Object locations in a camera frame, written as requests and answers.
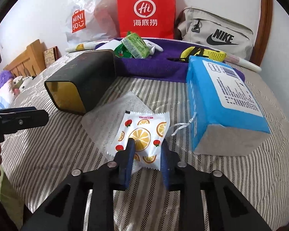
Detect white fruit print packet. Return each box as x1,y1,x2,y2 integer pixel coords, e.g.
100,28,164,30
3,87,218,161
106,111,171,170

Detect grey drawstring pouch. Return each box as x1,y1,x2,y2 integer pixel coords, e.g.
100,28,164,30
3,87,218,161
81,91,198,154

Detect red paper shopping bag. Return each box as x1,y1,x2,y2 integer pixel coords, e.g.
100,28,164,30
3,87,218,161
117,0,176,39

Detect green fruit wipes packet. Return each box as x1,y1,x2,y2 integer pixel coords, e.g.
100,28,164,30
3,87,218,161
114,42,133,59

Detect purple towel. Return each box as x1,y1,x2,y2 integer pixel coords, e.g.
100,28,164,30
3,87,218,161
95,38,246,84

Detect purple plush toy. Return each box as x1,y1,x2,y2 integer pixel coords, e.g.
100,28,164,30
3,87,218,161
0,70,14,88

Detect dark green box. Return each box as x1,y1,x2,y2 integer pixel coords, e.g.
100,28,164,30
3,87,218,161
44,49,117,115

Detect beige Nike bag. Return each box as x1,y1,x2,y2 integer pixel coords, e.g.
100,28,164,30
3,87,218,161
175,7,254,60

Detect white spotted plush toy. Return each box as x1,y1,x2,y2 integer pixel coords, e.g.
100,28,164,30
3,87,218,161
12,76,35,93

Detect light green tissue pack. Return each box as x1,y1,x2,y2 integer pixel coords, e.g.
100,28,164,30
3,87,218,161
121,32,150,59

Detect yellow black mesh glove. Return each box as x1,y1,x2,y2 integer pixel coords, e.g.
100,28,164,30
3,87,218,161
167,46,227,63

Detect brown wooden door frame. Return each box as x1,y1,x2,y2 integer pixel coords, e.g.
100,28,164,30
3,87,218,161
250,0,273,66

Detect brown framed picture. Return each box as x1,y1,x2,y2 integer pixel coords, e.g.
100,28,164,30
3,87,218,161
43,46,58,68

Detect white Miniso plastic bag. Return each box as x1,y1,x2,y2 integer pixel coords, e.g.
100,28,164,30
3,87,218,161
64,0,118,47

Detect wooden headboard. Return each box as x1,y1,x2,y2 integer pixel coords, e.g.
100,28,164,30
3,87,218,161
3,39,46,77

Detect blue tissue pack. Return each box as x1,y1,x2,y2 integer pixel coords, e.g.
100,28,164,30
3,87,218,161
186,56,271,157

